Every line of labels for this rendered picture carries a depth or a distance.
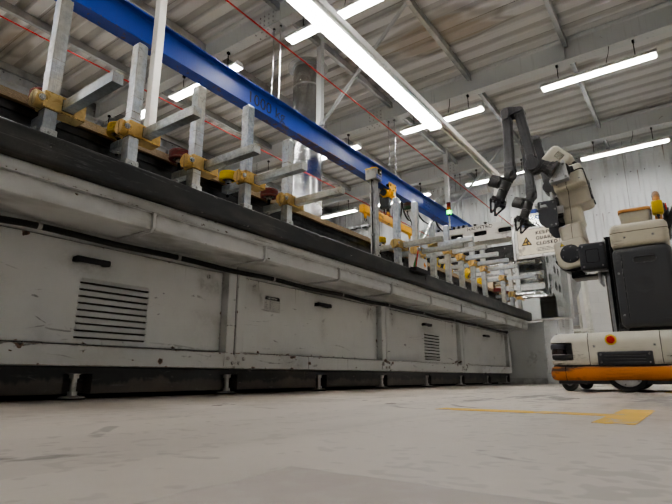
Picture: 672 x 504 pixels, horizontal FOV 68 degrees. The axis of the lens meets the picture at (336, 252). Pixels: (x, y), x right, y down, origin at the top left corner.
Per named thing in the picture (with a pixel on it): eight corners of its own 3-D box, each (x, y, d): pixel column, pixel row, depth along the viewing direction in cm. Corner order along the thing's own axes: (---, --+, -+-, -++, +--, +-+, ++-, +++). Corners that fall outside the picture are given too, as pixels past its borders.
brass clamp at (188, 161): (219, 176, 183) (219, 164, 184) (189, 164, 172) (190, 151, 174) (207, 180, 186) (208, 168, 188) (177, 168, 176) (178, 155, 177)
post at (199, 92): (198, 209, 175) (207, 87, 186) (190, 206, 172) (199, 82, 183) (191, 211, 176) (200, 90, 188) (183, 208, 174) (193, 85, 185)
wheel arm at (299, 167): (307, 173, 187) (307, 162, 188) (301, 170, 185) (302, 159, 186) (227, 196, 212) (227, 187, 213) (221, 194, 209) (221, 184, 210)
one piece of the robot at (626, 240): (691, 357, 266) (666, 208, 286) (692, 353, 222) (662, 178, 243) (619, 358, 284) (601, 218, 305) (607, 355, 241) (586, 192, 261)
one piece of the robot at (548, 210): (575, 235, 298) (571, 201, 304) (566, 224, 276) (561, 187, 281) (546, 239, 307) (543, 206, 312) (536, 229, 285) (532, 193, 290)
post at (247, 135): (250, 216, 195) (254, 106, 207) (243, 214, 192) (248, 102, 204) (243, 218, 197) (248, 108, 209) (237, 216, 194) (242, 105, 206)
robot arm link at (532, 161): (521, 99, 292) (525, 106, 300) (498, 109, 299) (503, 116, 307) (540, 166, 278) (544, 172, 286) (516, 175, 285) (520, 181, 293)
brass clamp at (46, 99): (85, 122, 143) (88, 106, 145) (36, 101, 133) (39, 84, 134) (74, 128, 147) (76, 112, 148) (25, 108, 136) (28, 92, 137)
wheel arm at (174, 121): (201, 120, 148) (202, 107, 149) (192, 116, 145) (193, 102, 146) (118, 157, 172) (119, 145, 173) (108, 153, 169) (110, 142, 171)
